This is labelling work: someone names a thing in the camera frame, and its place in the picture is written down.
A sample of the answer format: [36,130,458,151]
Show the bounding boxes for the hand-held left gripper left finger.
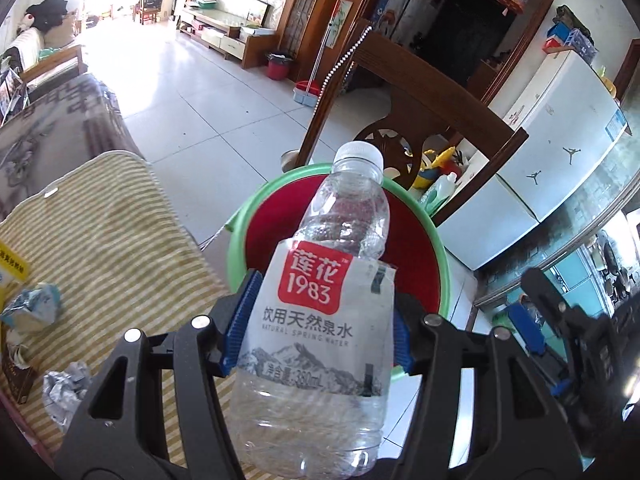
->
[52,269,267,480]

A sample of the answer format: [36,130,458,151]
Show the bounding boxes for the brown cardboard box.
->
[0,355,39,406]

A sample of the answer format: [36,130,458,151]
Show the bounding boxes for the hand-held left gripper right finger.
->
[390,300,586,480]

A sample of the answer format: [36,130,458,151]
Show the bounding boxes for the small red waste bin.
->
[265,51,295,82]

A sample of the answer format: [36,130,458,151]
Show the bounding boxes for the clear plastic water bottle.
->
[227,141,397,478]

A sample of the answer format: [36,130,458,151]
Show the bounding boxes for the green detergent bottle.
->
[419,172,458,213]

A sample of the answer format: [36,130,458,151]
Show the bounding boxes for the white refrigerator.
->
[434,50,628,271]

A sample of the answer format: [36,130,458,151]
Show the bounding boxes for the white bead string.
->
[322,24,373,92]

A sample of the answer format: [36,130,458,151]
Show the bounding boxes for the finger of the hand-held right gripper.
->
[550,360,583,403]
[506,267,598,361]

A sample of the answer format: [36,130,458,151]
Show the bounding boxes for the low television cabinet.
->
[179,2,278,68]

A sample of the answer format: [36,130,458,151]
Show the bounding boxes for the blue white packet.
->
[0,282,64,335]

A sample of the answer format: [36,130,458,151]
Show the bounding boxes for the colourful printed folding boards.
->
[372,0,451,51]

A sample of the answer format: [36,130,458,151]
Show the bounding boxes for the black clothing pile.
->
[26,0,71,31]

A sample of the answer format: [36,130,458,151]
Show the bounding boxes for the dark wooden chair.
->
[292,25,530,226]

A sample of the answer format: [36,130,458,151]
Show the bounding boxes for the sofa with patterned cover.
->
[0,72,147,221]

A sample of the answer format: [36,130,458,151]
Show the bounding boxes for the yellow striped table cloth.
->
[0,150,281,480]

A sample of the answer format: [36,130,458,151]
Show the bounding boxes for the wooden bench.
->
[10,25,88,86]

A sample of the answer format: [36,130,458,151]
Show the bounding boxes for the blue dustpan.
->
[292,81,322,107]

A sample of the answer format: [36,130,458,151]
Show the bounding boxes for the white broom stick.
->
[306,22,336,91]

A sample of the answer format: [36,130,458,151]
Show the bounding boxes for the red bin with green rim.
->
[226,161,453,381]

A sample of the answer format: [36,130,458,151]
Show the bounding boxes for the yellow printed packet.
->
[0,241,32,307]

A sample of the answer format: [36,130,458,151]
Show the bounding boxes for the silver wrapper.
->
[42,361,94,434]

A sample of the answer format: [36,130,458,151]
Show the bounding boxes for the dark green bag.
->
[552,5,581,29]

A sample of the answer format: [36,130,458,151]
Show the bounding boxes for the magazine rack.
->
[0,67,28,122]

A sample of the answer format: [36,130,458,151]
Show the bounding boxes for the blue box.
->
[567,27,599,63]

